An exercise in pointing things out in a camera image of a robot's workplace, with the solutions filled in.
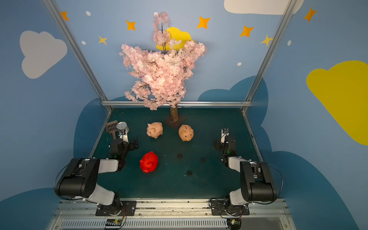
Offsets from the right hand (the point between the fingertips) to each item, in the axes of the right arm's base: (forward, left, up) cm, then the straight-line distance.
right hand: (224, 137), depth 95 cm
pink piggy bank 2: (+1, +26, +2) cm, 26 cm away
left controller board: (-50, +60, -9) cm, 79 cm away
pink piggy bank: (+2, +48, +2) cm, 48 cm away
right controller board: (-47, -2, -10) cm, 48 cm away
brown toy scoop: (+7, +85, -6) cm, 85 cm away
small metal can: (+7, +74, -1) cm, 74 cm away
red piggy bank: (-22, +46, +3) cm, 51 cm away
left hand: (-4, +64, +2) cm, 64 cm away
